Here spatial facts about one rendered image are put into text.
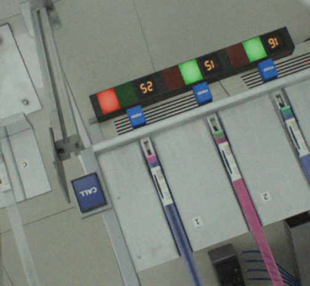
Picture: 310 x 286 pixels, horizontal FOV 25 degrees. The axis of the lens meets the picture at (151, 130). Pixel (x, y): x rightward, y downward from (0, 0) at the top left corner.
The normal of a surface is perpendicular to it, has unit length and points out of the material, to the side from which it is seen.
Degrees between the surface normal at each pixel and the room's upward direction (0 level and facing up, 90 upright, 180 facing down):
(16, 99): 0
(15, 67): 0
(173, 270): 0
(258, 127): 47
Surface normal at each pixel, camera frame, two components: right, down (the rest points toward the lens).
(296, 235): 0.22, 0.49
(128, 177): -0.04, -0.25
